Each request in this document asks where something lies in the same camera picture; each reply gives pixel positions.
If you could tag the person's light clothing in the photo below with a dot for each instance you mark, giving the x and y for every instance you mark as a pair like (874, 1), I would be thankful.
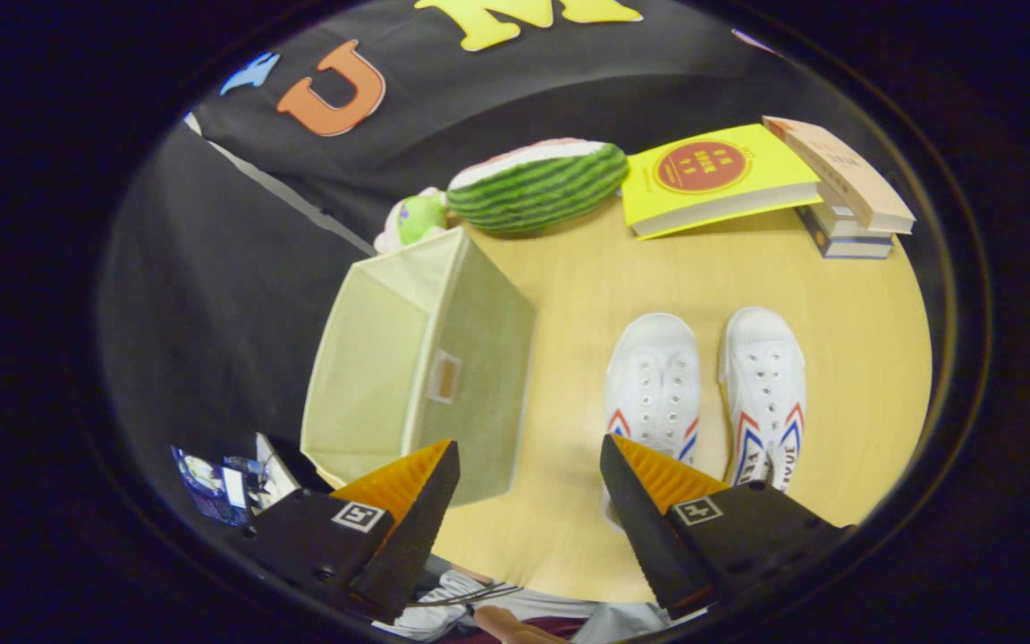
(443, 613)

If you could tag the blue printed packet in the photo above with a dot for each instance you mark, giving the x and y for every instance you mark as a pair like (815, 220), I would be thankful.
(206, 483)

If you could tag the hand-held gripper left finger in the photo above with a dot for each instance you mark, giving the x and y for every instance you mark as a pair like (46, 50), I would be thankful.
(417, 528)

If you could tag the white book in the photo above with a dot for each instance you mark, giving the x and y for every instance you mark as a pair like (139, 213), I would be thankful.
(841, 224)

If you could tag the beige fabric storage box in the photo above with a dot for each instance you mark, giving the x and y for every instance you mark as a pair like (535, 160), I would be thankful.
(470, 358)

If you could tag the watermelon slice plush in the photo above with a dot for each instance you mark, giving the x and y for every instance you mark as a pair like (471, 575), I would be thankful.
(537, 188)

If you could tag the white canvas shoe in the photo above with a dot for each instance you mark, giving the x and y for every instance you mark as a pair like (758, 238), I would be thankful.
(654, 376)
(764, 376)

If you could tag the dark blue book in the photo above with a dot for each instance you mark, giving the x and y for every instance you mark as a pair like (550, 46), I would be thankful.
(855, 249)

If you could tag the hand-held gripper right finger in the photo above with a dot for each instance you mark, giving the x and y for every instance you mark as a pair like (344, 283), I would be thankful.
(649, 528)

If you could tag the yellow book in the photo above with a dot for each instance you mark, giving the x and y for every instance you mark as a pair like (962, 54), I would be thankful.
(712, 174)

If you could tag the pink and green plush toy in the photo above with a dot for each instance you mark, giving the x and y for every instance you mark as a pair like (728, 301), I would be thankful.
(421, 219)

